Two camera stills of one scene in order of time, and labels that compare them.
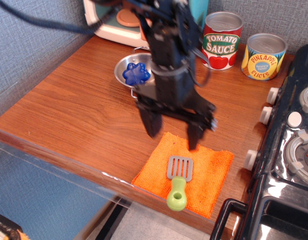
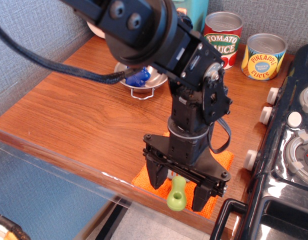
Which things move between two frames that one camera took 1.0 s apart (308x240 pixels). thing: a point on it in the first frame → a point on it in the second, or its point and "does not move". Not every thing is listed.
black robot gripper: x=176 y=96 → x=189 y=159
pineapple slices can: x=263 y=57 does not move
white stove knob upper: x=272 y=95 does not move
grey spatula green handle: x=180 y=170 does not move
